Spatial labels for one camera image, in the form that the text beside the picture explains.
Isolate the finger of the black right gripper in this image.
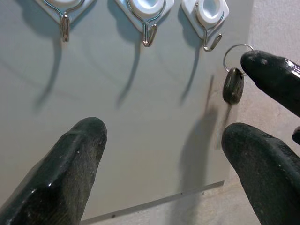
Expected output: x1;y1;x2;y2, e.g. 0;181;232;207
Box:
292;126;300;146
240;50;300;118

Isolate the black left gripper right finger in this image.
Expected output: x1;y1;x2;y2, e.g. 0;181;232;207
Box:
221;122;300;225

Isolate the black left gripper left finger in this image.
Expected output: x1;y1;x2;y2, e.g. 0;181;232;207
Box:
0;116;108;225

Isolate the black-headed key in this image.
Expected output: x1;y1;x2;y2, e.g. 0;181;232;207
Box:
223;67;245;105

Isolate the silver key ring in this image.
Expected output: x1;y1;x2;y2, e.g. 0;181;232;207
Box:
222;44;255;72

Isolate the grey hook board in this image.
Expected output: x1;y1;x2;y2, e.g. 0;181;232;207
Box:
0;0;255;222

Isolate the white adhesive metal wire hook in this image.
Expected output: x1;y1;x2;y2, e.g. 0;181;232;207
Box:
114;0;175;48
35;0;98;43
180;0;230;53

